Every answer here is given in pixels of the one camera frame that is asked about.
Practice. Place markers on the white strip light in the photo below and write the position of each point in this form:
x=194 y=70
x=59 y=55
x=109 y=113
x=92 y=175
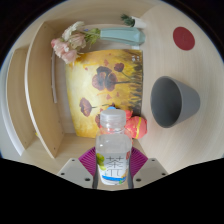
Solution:
x=53 y=76

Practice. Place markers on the clear plastic drink bottle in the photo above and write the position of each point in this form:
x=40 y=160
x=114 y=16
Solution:
x=113 y=156

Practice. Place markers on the light wooden shelf unit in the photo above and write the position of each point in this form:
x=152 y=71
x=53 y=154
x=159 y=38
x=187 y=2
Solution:
x=40 y=100

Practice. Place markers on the yellow poppy flower painting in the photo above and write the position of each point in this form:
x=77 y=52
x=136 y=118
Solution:
x=86 y=80

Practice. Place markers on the grey mug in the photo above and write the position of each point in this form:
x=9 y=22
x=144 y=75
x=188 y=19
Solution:
x=183 y=100

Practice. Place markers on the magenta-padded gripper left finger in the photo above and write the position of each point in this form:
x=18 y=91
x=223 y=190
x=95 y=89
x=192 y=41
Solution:
x=75 y=171

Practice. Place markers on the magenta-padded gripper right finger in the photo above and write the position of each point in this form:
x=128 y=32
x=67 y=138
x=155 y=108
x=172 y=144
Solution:
x=151 y=171

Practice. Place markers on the red plush toy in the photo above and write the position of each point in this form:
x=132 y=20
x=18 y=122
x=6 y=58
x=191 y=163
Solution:
x=138 y=127

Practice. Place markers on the pink and white flower bouquet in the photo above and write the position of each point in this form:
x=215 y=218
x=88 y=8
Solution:
x=68 y=50

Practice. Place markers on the small potted cactus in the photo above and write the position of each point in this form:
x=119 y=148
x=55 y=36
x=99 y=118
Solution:
x=138 y=22

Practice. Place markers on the teal faceted vase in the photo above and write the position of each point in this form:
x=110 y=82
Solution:
x=123 y=36

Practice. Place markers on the flat round red coaster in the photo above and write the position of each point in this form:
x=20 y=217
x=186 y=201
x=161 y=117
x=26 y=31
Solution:
x=183 y=38

